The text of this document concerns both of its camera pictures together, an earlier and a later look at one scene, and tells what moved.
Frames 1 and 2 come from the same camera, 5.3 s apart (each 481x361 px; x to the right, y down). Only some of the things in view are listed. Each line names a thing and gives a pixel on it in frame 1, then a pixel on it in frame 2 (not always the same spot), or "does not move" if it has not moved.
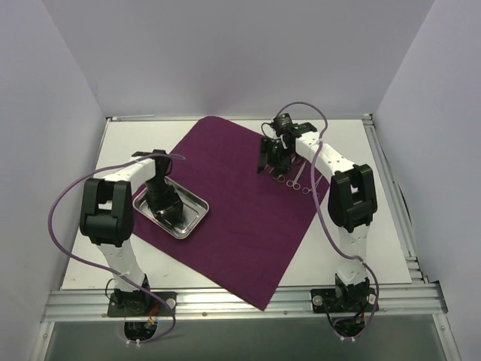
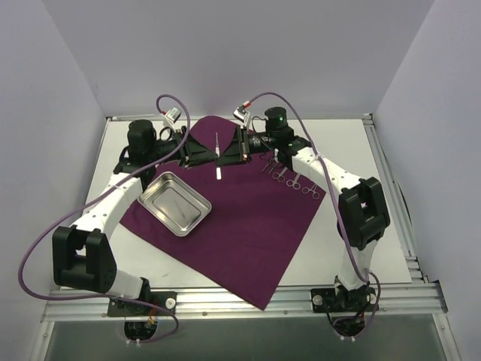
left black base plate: [142, 304] does not move
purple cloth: [244, 240] does not move
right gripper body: [268, 155] -> [243, 143]
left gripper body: [165, 205] -> [184, 149]
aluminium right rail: [415, 271] does not move
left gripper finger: [177, 216] -> [199, 152]
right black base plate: [343, 300] does not move
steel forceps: [280, 178] does not move
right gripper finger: [282, 165] -> [234, 152]
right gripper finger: [263, 156] -> [230, 159]
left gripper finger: [163, 216] -> [197, 160]
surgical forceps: [296, 186] does not move
